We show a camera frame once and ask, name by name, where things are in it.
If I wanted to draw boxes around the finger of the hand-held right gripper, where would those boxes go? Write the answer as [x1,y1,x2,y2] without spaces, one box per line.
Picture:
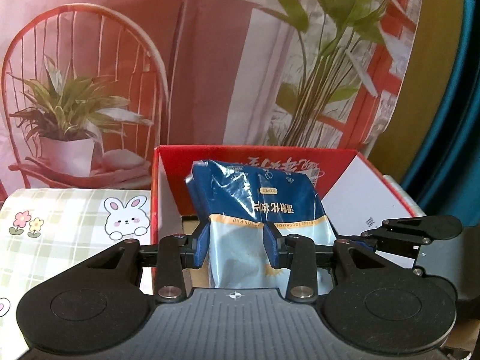
[361,215,464,268]

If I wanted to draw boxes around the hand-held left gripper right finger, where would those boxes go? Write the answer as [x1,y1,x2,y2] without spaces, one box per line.
[262,221,380,304]

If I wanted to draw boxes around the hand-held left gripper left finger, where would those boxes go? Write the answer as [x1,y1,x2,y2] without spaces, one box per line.
[83,220,211,304]

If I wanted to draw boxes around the blue cotton pad packet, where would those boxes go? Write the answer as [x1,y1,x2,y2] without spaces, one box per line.
[185,159,340,290]

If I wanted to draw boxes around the red strawberry print cardboard box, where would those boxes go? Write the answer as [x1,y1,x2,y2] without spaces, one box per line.
[150,144,428,298]

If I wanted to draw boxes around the teal curtain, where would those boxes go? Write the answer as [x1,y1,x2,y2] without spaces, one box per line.
[397,0,480,231]

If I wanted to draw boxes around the checked bunny print tablecloth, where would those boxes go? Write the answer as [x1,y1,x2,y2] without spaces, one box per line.
[0,187,156,347]

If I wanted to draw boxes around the printed backdrop poster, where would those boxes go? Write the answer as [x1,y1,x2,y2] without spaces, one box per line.
[0,0,426,199]

